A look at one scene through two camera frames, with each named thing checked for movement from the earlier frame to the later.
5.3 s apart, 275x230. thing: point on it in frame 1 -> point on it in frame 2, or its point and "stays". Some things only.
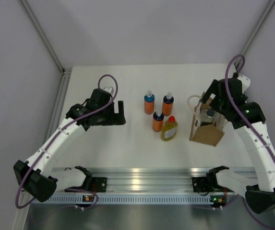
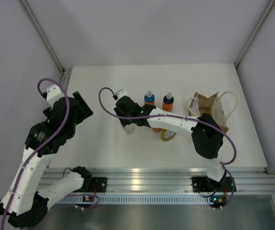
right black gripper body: [218, 105] -> [125, 121]
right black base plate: [208, 184] stays
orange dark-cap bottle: [167, 106] stays
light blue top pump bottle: [149, 102] stays
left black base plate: [99, 184] stays
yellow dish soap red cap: [169, 129] stays
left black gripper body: [107, 117] -> [70, 130]
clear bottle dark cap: [208, 116] -> [130, 128]
